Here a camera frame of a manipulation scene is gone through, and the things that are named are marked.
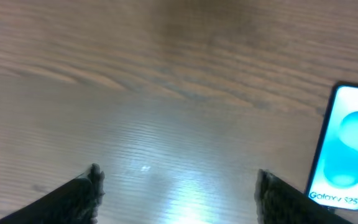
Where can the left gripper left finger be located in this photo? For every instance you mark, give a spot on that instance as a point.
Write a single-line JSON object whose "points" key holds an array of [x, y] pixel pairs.
{"points": [[75, 202]]}

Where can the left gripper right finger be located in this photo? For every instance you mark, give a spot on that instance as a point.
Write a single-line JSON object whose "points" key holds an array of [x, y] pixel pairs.
{"points": [[280, 203]]}

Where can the blue Galaxy smartphone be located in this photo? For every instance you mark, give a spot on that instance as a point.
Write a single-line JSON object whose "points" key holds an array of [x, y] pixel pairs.
{"points": [[333, 178]]}

